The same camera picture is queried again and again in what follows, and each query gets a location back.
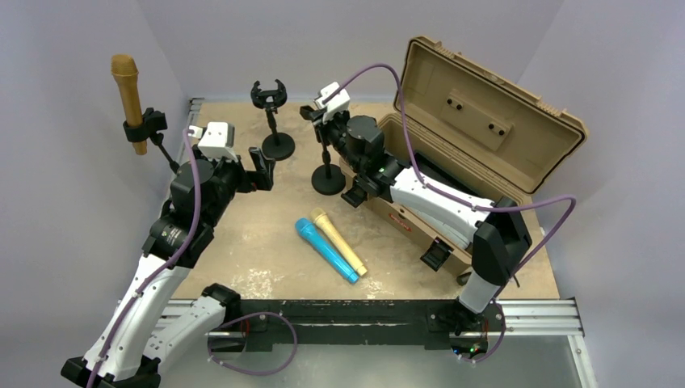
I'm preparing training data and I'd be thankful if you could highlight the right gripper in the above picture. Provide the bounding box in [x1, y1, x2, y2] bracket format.
[309, 110, 363, 176]

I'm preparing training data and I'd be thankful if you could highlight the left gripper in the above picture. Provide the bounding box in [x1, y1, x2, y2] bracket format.
[191, 144, 273, 228]

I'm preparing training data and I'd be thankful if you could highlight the black shock mount mic stand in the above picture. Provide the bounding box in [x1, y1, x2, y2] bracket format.
[250, 79, 296, 161]

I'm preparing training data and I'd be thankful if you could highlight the black stand with blue mic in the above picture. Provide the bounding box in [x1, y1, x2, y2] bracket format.
[311, 127, 346, 196]

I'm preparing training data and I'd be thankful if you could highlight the cream beige microphone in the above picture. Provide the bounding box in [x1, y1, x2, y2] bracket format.
[310, 208, 368, 276]

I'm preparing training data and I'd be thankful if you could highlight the blue microphone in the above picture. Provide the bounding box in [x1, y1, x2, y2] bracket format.
[295, 218, 359, 284]

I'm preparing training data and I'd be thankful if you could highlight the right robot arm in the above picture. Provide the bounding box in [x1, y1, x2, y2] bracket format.
[300, 105, 532, 329]

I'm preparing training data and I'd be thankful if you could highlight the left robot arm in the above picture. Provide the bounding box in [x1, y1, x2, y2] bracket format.
[61, 146, 276, 387]

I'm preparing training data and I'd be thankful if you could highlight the black stand with brown mic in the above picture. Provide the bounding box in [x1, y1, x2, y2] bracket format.
[123, 108, 179, 174]

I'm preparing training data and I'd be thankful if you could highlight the brown gold microphone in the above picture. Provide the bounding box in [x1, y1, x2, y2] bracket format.
[111, 53, 147, 155]

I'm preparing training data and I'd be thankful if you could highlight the tan plastic tool case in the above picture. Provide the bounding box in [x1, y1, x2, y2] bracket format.
[340, 36, 589, 280]

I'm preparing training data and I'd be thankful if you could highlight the small black cylinder on table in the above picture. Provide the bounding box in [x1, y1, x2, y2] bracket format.
[456, 272, 472, 286]

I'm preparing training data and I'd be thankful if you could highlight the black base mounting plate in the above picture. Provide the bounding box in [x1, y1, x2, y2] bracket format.
[217, 299, 504, 355]

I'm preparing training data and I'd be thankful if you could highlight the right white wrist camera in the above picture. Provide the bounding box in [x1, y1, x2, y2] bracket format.
[313, 82, 351, 125]

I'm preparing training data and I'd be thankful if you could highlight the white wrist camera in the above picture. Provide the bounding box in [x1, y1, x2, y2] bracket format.
[189, 121, 238, 162]
[313, 82, 351, 125]

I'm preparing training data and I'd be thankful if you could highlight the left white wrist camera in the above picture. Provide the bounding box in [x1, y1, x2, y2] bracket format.
[189, 121, 238, 162]

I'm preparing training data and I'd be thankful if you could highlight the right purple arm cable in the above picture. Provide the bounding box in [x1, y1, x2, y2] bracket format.
[321, 63, 578, 301]

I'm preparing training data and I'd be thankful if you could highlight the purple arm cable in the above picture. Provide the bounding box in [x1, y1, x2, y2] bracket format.
[321, 63, 578, 301]
[85, 125, 204, 388]

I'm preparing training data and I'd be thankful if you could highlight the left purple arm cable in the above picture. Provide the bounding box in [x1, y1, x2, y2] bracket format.
[85, 125, 204, 388]

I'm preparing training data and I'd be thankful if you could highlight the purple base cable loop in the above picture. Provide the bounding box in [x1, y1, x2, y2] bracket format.
[206, 311, 299, 377]

